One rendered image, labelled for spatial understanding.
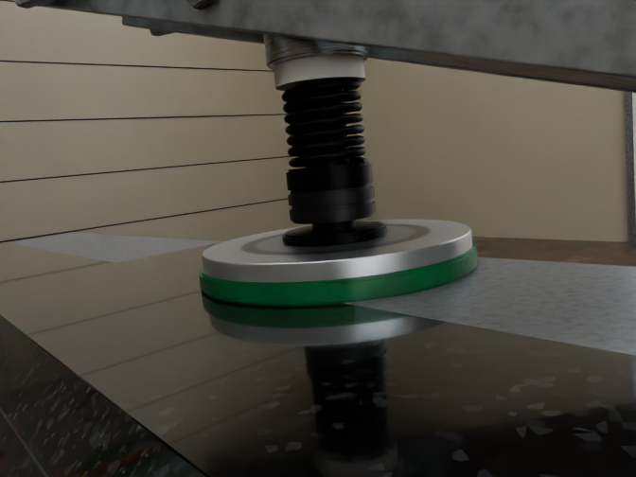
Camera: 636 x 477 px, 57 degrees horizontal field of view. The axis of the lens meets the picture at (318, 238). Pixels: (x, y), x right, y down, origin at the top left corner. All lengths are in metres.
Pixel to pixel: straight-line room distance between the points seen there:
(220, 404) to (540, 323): 0.16
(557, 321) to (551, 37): 0.16
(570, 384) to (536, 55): 0.20
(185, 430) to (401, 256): 0.20
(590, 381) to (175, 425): 0.15
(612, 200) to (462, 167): 1.47
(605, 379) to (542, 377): 0.02
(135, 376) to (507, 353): 0.17
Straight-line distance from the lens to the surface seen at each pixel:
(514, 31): 0.37
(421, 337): 0.29
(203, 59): 6.57
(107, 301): 0.47
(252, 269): 0.38
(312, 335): 0.31
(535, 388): 0.23
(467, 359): 0.26
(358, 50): 0.45
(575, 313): 0.33
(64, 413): 0.30
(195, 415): 0.23
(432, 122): 6.24
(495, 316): 0.32
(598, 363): 0.26
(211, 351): 0.30
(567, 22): 0.36
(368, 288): 0.36
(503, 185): 5.83
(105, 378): 0.29
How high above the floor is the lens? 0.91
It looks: 8 degrees down
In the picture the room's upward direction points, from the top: 6 degrees counter-clockwise
